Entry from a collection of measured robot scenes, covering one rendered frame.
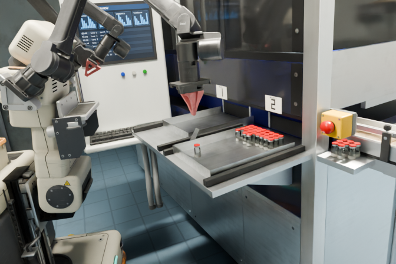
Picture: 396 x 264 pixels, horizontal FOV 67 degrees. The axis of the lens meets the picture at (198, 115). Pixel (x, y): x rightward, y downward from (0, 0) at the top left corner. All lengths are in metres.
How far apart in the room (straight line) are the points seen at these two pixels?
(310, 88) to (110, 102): 1.09
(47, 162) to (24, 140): 2.86
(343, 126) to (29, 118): 1.08
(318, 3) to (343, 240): 0.91
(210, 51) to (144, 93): 0.99
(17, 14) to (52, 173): 2.87
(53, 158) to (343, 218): 1.13
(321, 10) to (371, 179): 0.74
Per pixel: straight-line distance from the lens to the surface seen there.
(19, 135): 4.12
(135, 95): 1.73
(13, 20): 3.98
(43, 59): 1.01
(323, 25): 1.00
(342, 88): 1.11
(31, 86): 1.06
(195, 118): 1.51
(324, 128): 0.98
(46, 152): 1.31
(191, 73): 0.82
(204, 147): 1.14
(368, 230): 1.55
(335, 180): 1.21
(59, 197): 1.33
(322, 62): 1.01
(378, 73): 1.28
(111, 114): 1.74
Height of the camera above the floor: 1.31
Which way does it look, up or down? 16 degrees down
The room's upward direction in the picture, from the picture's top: 5 degrees counter-clockwise
